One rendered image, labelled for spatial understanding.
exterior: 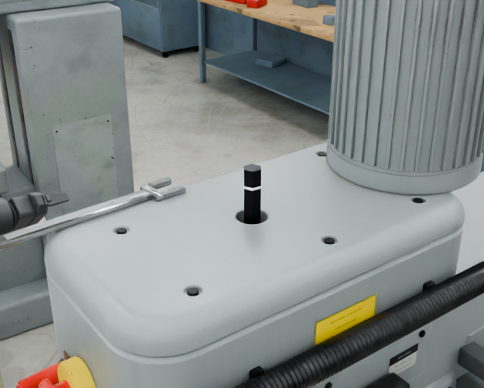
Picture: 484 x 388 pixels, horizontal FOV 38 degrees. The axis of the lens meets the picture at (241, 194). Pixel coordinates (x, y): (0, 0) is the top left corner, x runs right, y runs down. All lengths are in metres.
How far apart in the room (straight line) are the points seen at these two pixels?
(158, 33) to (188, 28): 0.37
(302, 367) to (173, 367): 0.14
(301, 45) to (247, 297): 6.62
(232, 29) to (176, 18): 0.64
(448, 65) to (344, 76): 0.13
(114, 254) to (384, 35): 0.38
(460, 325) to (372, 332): 0.27
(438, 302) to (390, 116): 0.22
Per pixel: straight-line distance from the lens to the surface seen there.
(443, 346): 1.03
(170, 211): 0.83
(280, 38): 7.50
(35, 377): 0.90
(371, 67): 0.84
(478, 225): 1.12
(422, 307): 0.84
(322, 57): 7.04
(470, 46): 0.84
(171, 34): 8.24
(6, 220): 1.56
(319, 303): 0.75
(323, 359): 0.75
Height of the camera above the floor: 2.28
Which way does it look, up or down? 27 degrees down
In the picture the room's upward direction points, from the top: straight up
